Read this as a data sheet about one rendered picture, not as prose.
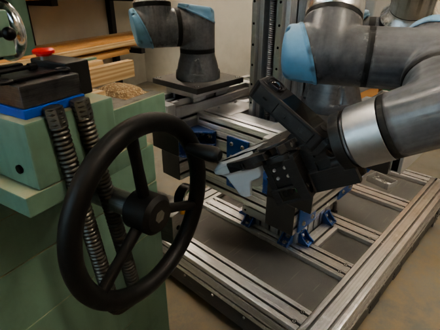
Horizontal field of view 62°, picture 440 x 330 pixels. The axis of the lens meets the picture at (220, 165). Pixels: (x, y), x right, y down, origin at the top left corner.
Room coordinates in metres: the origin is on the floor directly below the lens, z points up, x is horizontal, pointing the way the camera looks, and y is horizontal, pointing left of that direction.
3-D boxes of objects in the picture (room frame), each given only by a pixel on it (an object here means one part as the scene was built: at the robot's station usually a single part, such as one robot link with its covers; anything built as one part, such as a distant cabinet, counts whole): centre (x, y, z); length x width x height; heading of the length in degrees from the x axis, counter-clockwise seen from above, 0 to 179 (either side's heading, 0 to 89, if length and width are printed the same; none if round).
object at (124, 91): (0.76, 0.21, 0.91); 0.10 x 0.07 x 0.02; 59
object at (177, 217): (0.77, 0.14, 0.58); 0.12 x 0.08 x 0.08; 59
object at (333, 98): (0.92, -0.29, 0.87); 0.15 x 0.15 x 0.10
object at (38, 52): (0.54, 0.25, 1.02); 0.03 x 0.03 x 0.01
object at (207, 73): (1.26, 0.07, 0.87); 0.15 x 0.15 x 0.10
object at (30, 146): (0.49, 0.25, 0.91); 0.15 x 0.14 x 0.09; 149
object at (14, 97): (0.50, 0.24, 0.99); 0.13 x 0.11 x 0.06; 149
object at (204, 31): (1.26, 0.08, 0.98); 0.13 x 0.12 x 0.14; 109
